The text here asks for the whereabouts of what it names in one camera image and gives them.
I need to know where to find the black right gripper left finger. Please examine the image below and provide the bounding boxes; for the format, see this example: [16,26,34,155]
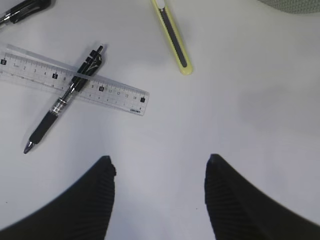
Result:
[0,156,117,240]

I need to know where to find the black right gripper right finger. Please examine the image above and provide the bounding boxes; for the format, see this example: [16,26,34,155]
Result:
[204,154,320,240]

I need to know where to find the right black gel pen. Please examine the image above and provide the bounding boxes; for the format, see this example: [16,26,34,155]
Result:
[23,45,104,154]

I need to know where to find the black gel pen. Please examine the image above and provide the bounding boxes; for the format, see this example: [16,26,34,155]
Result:
[23,45,104,154]
[0,0,52,27]

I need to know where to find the clear plastic ruler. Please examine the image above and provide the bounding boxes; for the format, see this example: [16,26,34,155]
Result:
[0,43,150,116]

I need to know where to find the middle black gel pen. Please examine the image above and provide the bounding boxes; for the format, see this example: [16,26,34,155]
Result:
[0,0,52,27]

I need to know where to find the green woven plastic basket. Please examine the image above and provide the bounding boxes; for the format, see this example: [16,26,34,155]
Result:
[260,0,320,15]

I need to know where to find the yellow utility knife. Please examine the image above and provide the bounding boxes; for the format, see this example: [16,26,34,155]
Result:
[151,0,193,76]

